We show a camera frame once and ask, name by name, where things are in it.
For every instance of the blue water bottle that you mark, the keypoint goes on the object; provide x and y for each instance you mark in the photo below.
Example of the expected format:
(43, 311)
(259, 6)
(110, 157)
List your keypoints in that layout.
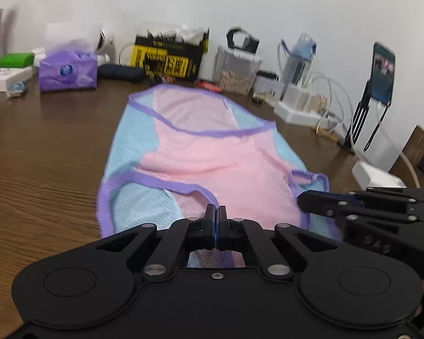
(296, 60)

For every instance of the green box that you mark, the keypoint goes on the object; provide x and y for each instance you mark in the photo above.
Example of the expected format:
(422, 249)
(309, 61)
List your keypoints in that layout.
(16, 60)

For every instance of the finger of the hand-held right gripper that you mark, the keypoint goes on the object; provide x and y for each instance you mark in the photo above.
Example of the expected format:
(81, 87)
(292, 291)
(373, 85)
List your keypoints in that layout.
(392, 196)
(318, 203)

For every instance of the small blue printed packet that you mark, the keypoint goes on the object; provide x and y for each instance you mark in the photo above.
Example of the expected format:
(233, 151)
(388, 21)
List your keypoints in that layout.
(17, 89)

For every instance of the red flat packet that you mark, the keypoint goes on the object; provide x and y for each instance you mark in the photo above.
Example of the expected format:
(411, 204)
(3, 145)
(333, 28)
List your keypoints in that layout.
(208, 85)

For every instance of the yellow and black cardboard box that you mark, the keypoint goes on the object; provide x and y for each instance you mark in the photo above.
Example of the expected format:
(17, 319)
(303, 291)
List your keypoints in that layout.
(169, 56)

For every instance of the smartphone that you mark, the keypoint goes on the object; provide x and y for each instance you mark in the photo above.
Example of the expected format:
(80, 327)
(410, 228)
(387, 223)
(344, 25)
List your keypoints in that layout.
(383, 72)

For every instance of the white desk organizer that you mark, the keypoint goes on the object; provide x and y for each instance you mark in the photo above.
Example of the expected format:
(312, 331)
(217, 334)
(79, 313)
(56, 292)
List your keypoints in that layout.
(298, 106)

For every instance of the dark blue pouch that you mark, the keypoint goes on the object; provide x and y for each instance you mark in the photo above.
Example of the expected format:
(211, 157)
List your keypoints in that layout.
(120, 72)

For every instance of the white flat box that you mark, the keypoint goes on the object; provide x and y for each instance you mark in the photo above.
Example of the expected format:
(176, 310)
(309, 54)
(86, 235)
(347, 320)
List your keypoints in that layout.
(5, 78)

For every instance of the pink and blue mesh garment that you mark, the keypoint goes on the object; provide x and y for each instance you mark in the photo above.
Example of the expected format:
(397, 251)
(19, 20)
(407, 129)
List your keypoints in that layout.
(215, 152)

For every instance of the white round camera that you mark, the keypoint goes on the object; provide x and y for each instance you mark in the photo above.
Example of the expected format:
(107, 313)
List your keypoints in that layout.
(104, 46)

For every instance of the small clear box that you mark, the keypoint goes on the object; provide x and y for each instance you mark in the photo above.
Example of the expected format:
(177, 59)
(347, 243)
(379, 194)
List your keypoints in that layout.
(268, 86)

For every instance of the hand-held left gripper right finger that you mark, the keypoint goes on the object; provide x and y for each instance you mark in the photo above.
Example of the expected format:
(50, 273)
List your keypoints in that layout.
(222, 227)

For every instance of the purple tissue pack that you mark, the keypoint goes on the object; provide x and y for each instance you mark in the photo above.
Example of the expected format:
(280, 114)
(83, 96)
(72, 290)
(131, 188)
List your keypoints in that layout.
(68, 72)

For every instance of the white charger block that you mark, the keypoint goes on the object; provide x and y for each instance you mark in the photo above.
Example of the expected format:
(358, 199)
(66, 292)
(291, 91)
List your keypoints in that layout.
(374, 176)

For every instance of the clear plastic snack container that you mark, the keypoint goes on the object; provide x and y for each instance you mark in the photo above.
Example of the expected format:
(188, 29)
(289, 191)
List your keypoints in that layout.
(237, 72)

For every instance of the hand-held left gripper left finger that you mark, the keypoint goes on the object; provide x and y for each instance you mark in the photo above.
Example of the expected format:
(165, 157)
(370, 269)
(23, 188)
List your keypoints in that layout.
(209, 226)

